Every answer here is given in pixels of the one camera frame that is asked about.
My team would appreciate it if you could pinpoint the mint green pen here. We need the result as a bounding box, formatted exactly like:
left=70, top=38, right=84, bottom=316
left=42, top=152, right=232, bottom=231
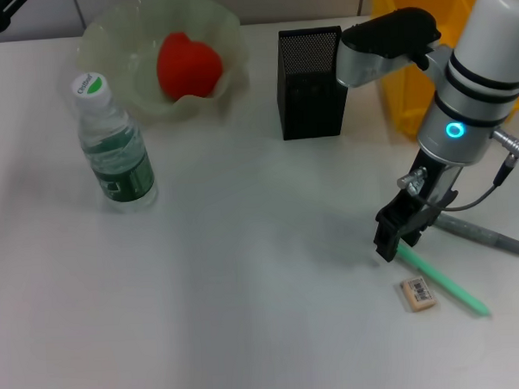
left=394, top=239, right=492, bottom=321

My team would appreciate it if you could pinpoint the translucent green fruit plate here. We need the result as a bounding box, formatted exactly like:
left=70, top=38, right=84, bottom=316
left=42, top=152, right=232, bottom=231
left=74, top=0, right=254, bottom=128

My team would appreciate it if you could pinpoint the clear green-label water bottle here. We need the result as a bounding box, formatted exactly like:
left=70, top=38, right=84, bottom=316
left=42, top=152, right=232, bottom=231
left=69, top=68, right=160, bottom=215

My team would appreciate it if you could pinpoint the red-orange toy fruit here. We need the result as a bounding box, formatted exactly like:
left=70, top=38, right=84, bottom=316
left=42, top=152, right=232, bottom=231
left=155, top=30, right=225, bottom=101

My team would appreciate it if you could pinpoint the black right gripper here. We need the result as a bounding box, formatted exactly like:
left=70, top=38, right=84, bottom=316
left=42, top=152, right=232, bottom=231
left=369, top=149, right=466, bottom=263

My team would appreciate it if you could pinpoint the yellow plastic storage bin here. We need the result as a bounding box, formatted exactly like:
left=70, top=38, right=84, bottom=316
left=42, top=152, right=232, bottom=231
left=369, top=0, right=519, bottom=144

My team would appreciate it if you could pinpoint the beige eraser with barcode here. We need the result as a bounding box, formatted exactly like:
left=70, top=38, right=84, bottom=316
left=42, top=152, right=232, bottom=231
left=394, top=275, right=439, bottom=314

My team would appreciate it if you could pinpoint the grey right gripper cable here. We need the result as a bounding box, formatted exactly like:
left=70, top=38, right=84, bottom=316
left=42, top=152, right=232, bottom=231
left=393, top=127, right=519, bottom=214

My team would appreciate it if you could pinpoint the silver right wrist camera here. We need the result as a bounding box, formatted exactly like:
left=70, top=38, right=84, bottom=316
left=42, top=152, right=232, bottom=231
left=332, top=4, right=454, bottom=90

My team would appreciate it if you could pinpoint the grey marker pen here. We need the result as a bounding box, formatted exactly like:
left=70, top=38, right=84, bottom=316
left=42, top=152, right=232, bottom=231
left=435, top=211, right=519, bottom=261

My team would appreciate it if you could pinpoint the black mesh pen holder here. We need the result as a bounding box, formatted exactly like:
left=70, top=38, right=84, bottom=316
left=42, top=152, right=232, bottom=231
left=273, top=26, right=349, bottom=142

